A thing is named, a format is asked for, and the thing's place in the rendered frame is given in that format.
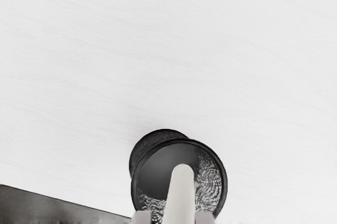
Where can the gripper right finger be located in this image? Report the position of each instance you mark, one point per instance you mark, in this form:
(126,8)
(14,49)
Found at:
(204,219)

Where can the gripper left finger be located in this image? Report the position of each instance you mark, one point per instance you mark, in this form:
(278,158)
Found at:
(141,218)

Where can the black mesh pen holder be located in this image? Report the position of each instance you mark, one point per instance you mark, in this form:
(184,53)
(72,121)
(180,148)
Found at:
(155,163)

